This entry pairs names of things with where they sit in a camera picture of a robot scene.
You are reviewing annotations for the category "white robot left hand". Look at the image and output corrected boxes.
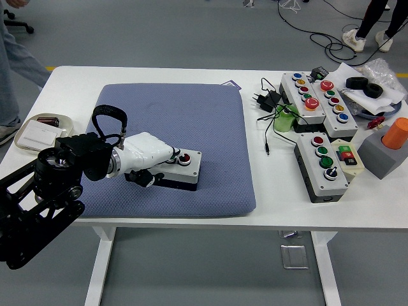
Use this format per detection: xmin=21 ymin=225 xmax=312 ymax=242
xmin=116 ymin=131 xmax=192 ymax=189

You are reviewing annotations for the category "grey four-button control box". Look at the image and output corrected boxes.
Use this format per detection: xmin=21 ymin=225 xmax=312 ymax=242
xmin=124 ymin=147 xmax=203 ymax=192
xmin=293 ymin=132 xmax=349 ymax=204

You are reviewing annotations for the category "grey five-button control box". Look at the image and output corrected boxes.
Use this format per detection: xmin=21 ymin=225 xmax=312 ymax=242
xmin=310 ymin=79 xmax=359 ymax=138
xmin=279 ymin=71 xmax=327 ymax=133

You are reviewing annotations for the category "blue-grey textured mat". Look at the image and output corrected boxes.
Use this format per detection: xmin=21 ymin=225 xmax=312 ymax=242
xmin=62 ymin=83 xmax=258 ymax=219

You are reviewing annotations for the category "cream tray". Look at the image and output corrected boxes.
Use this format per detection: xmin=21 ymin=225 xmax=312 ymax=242
xmin=14 ymin=113 xmax=75 ymax=152

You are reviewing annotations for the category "dark red small item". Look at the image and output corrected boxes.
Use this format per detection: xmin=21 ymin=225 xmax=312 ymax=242
xmin=36 ymin=117 xmax=61 ymax=128

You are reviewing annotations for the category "white table leg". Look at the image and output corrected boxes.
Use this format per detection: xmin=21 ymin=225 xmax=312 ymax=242
xmin=310 ymin=231 xmax=342 ymax=306
xmin=83 ymin=226 xmax=117 ymax=306

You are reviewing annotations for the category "black power adapter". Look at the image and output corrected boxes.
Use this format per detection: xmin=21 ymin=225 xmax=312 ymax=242
xmin=253 ymin=89 xmax=282 ymax=113

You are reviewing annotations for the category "green plastic cup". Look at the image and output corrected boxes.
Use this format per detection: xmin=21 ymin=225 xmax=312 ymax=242
xmin=273 ymin=104 xmax=300 ymax=133

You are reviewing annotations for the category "person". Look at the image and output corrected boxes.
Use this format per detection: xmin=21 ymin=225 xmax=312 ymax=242
xmin=0 ymin=0 xmax=52 ymax=147
xmin=342 ymin=0 xmax=408 ymax=53

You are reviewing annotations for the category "black office chair base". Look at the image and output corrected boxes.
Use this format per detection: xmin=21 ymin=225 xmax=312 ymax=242
xmin=3 ymin=8 xmax=35 ymax=34

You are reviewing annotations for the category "metal floor socket plate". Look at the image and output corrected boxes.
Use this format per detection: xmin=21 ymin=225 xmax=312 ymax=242
xmin=279 ymin=244 xmax=310 ymax=270

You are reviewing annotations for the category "black terminal block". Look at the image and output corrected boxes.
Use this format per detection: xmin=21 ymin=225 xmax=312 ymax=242
xmin=309 ymin=66 xmax=330 ymax=80

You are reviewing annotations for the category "white paper sheet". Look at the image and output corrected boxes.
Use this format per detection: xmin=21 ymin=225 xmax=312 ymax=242
xmin=328 ymin=62 xmax=407 ymax=115

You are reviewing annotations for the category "red knob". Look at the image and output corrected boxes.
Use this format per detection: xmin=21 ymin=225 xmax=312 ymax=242
xmin=366 ymin=117 xmax=386 ymax=130

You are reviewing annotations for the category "grey block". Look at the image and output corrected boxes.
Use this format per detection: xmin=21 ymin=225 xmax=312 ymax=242
xmin=356 ymin=124 xmax=406 ymax=180

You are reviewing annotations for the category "clear bubble wrap bag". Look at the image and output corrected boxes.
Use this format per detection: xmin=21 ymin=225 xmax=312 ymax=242
xmin=356 ymin=57 xmax=408 ymax=96

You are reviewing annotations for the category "blue round plate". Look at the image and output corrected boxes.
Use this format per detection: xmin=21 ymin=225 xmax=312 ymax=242
xmin=346 ymin=97 xmax=405 ymax=120

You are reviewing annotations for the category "orange cylinder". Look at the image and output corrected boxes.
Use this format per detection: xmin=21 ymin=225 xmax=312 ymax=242
xmin=381 ymin=117 xmax=408 ymax=150

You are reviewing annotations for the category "white wall switch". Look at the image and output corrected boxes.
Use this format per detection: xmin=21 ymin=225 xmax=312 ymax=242
xmin=17 ymin=120 xmax=68 ymax=151

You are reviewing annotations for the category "black adapter cord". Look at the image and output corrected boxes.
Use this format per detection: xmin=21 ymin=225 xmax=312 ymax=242
xmin=256 ymin=77 xmax=302 ymax=156

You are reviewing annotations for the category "cream three-button switch box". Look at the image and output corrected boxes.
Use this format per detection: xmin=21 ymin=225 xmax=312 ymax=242
xmin=330 ymin=139 xmax=365 ymax=184

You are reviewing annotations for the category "black floor cable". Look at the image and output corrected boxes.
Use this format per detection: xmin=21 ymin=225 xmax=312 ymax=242
xmin=277 ymin=0 xmax=395 ymax=66

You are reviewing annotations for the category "white floor cable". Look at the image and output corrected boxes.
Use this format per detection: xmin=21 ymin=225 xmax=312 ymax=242
xmin=279 ymin=0 xmax=302 ymax=15

